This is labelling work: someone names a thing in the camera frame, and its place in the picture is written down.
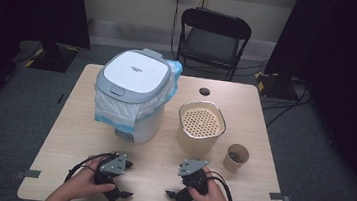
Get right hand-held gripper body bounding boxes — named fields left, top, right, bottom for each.
left=175, top=157, right=213, bottom=196

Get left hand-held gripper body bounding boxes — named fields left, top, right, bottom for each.
left=92, top=149, right=129, bottom=195

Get brown paper cup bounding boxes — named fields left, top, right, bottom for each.
left=221, top=142, right=251, bottom=174

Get dark scraps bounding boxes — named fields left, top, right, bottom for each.
left=227, top=151, right=245, bottom=165

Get white trash can grey lid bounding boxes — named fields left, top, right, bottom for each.
left=89, top=43, right=181, bottom=148

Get person's left hand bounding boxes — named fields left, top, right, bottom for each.
left=62, top=152, right=119, bottom=201

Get person's right hand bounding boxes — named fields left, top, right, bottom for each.
left=187, top=164, right=240, bottom=201

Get beige bin with perforated insert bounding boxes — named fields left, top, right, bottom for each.
left=174, top=98, right=229, bottom=160

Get white blue plastic trash bag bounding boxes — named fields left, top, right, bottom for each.
left=90, top=51, right=185, bottom=146

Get black round table grommet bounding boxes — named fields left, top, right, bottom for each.
left=198, top=87, right=212, bottom=98

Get grey tape piece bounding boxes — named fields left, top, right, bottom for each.
left=269, top=191, right=293, bottom=201
left=14, top=167, right=42, bottom=182

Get black stand base yellow tape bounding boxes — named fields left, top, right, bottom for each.
left=252, top=69, right=304, bottom=102
left=12, top=37, right=82, bottom=75

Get black folding chair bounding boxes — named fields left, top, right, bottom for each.
left=174, top=4, right=254, bottom=83

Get black curtain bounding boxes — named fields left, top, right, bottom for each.
left=250, top=0, right=357, bottom=201
left=0, top=0, right=97, bottom=139

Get black floor cables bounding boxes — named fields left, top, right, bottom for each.
left=258, top=77, right=314, bottom=132

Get black wall socket cable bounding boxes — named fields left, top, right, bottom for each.
left=168, top=0, right=191, bottom=63

